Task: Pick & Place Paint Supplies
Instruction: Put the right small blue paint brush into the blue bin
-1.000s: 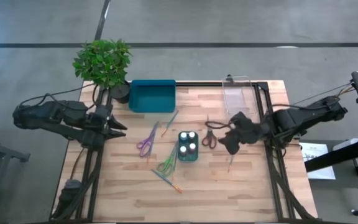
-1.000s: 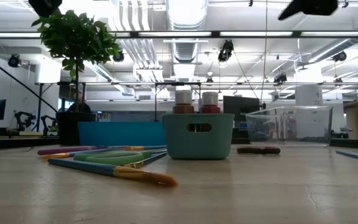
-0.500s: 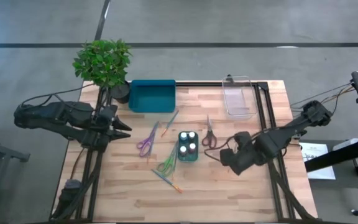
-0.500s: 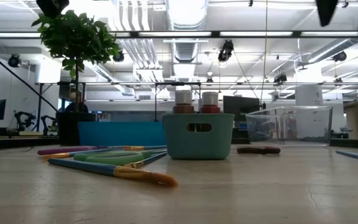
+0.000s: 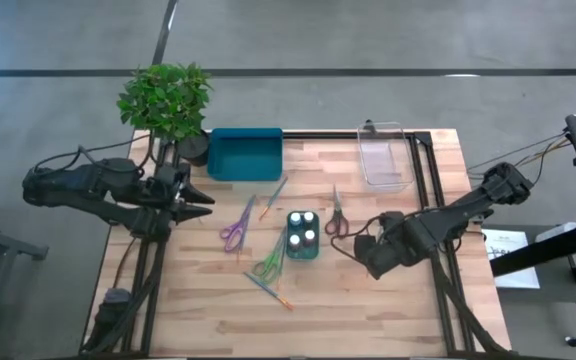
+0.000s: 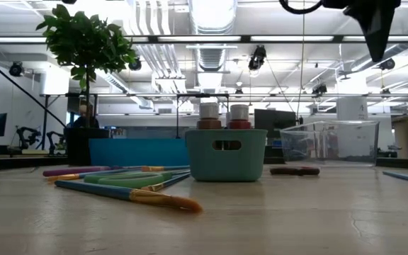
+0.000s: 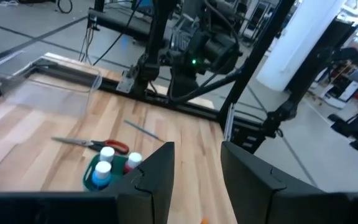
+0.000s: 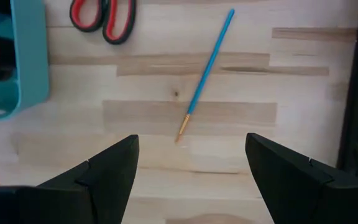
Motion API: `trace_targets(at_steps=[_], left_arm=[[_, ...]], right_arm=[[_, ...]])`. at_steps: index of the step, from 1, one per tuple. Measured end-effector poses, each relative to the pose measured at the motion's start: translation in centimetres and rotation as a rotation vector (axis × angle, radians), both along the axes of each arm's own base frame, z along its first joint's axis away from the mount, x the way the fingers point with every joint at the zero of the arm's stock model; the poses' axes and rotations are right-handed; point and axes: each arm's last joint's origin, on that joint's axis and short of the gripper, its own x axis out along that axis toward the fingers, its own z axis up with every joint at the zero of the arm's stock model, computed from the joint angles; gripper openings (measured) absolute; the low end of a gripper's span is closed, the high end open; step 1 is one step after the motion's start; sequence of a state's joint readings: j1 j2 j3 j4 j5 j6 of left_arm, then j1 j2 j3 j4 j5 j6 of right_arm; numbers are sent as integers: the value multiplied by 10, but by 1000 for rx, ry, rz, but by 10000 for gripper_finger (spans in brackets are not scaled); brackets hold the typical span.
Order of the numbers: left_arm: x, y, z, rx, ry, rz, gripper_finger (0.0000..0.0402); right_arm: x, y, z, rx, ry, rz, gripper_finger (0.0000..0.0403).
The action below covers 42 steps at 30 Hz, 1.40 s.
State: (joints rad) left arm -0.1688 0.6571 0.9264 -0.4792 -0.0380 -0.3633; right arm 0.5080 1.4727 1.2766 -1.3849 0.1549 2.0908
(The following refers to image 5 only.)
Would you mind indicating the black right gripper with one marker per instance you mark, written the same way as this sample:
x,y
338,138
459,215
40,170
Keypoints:
x,y
398,245

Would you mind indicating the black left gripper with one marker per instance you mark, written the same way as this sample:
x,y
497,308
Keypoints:
x,y
168,210

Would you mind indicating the red black scissors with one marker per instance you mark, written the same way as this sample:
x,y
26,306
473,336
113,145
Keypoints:
x,y
337,207

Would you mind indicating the purple scissors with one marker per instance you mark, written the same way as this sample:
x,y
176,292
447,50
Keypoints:
x,y
240,222

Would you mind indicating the red paint bottle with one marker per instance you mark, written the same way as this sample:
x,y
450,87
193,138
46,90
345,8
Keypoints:
x,y
310,234

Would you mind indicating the small teal basket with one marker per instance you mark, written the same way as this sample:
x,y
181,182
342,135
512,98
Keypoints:
x,y
302,256

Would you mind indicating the black paint bottle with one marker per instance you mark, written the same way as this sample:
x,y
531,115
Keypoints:
x,y
309,217

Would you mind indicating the blue paint bottle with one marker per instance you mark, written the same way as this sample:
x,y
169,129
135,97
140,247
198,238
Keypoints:
x,y
295,219

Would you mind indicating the green scissors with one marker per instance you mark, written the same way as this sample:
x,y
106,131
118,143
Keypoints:
x,y
274,255

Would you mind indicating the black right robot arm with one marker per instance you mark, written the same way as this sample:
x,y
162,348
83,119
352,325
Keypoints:
x,y
468,207

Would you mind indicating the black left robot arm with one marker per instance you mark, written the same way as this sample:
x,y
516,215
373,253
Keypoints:
x,y
78,185

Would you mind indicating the blue rectangular bin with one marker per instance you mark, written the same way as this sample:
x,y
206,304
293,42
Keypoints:
x,y
245,155

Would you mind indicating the clear plastic container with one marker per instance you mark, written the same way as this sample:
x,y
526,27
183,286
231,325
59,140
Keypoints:
x,y
385,155

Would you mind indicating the green potted plant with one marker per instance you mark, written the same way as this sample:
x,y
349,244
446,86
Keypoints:
x,y
165,100

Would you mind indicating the white paper sheet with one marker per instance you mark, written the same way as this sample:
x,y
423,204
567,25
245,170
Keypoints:
x,y
513,270

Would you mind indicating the white box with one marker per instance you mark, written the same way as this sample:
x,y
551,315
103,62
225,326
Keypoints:
x,y
558,231

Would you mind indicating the black side table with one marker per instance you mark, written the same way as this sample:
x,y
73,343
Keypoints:
x,y
3,245

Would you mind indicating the black aluminium table frame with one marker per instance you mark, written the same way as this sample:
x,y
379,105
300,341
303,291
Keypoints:
x,y
348,135

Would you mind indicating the small black bracket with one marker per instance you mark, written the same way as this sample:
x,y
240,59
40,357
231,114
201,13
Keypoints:
x,y
369,127

